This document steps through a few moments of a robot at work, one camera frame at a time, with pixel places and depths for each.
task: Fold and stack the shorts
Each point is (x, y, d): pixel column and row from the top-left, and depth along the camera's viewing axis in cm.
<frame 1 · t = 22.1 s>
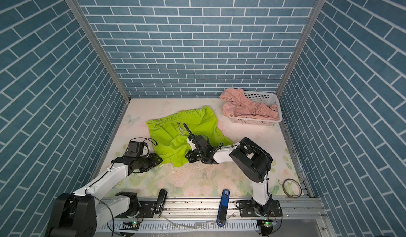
left hand: (160, 160, 87), fingers open
right hand: (184, 155, 90), fingers closed
lime green shorts: (169, 135, 101), point 2 cm above the table
pink shorts: (238, 105, 110), point 8 cm above the table
white plastic laundry basket: (268, 99, 115), point 7 cm above the table
tape roll ring: (286, 192, 80), on the table

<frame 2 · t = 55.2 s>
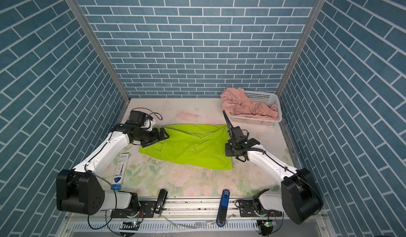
left hand: (162, 137, 84), fingers open
right hand: (226, 148, 87), fingers closed
lime green shorts: (200, 144, 96), point 3 cm above the table
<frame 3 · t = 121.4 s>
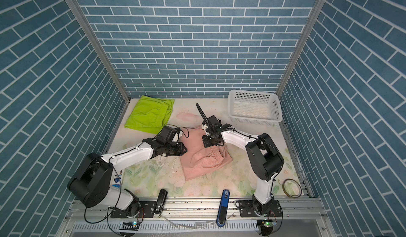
left hand: (186, 150, 88), fingers open
right hand: (204, 140, 93), fingers closed
lime green shorts: (149, 114, 108), point 5 cm above the table
pink shorts: (199, 159, 88), point 4 cm above the table
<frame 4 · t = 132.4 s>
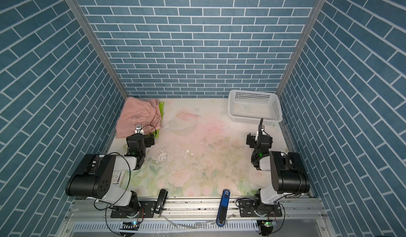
left hand: (142, 133, 93), fingers open
right hand: (258, 132, 94), fingers open
pink shorts: (136, 111, 107), point 7 cm above the table
